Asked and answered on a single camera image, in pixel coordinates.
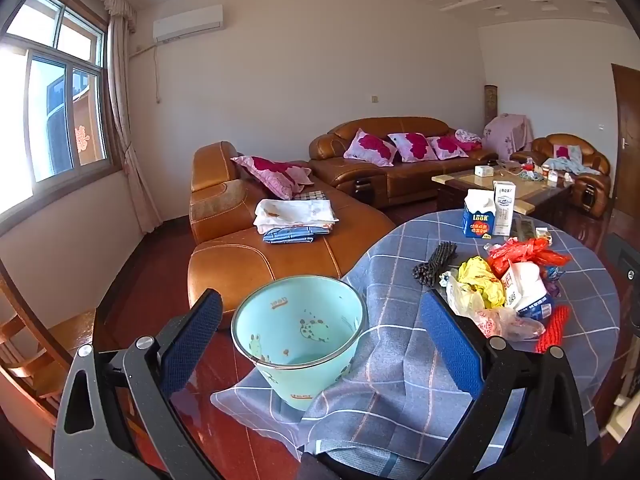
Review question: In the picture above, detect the brown leather three-seat sofa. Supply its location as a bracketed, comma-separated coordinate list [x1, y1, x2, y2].
[308, 117, 501, 210]

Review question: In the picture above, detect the blue foil wrapper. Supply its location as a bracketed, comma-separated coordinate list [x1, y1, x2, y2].
[542, 266, 563, 296]

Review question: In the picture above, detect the dark grey panel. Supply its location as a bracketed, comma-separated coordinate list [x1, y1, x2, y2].
[601, 232, 640, 333]

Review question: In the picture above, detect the red knitted cloth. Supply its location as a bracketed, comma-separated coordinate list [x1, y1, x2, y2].
[535, 305, 572, 355]

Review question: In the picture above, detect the blue striped folded cloth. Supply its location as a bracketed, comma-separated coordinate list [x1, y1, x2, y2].
[262, 225, 331, 245]

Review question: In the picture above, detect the brown wooden door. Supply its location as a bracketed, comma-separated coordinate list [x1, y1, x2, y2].
[611, 62, 640, 241]

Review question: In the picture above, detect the sliding glass window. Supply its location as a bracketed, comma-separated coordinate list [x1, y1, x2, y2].
[0, 0, 111, 201]

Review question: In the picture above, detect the pink floral furniture cover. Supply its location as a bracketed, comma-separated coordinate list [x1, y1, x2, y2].
[482, 115, 535, 155]

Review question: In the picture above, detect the white wall air conditioner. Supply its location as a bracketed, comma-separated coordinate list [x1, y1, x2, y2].
[152, 5, 224, 43]

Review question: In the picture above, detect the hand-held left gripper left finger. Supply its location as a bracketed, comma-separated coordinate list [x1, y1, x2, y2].
[52, 287, 226, 480]

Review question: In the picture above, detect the round enamel tray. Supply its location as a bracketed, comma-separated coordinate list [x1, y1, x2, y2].
[231, 275, 367, 412]

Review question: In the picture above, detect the brown leather armchair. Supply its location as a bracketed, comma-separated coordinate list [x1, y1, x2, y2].
[510, 133, 612, 218]

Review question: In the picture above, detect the white milk carton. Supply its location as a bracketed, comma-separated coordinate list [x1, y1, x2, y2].
[492, 180, 517, 237]

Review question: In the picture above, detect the black bristly scrubber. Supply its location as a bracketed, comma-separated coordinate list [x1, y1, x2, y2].
[411, 241, 460, 287]

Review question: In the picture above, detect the white plastic bag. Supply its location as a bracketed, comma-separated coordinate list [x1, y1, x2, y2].
[439, 270, 546, 341]

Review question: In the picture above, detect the wooden coffee table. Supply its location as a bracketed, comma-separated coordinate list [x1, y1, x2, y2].
[431, 162, 573, 226]

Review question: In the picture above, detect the squashed blue white carton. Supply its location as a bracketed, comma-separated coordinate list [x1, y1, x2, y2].
[500, 262, 555, 318]

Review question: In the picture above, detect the wooden chair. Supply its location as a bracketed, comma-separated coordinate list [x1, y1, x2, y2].
[0, 260, 96, 411]

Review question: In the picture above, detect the light blue cloth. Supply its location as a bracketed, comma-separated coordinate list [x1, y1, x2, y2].
[542, 155, 603, 176]

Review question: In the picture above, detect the blue milk carton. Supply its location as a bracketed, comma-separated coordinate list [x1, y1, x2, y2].
[462, 190, 497, 238]

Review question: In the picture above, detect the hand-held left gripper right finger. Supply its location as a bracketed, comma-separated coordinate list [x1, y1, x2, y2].
[420, 290, 601, 480]

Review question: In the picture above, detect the pink floral curtain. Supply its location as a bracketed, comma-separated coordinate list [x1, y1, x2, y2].
[65, 0, 163, 233]

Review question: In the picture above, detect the folded white cloth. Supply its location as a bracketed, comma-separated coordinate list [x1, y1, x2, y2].
[252, 199, 340, 235]

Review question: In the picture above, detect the brown leather chaise sofa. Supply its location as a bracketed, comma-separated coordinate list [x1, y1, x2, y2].
[187, 141, 398, 331]

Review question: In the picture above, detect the red crinkled wrapper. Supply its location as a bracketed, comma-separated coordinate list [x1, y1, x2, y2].
[484, 237, 572, 278]

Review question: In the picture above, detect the yellow crumpled wrapper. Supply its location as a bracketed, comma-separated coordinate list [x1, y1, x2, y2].
[457, 255, 508, 311]

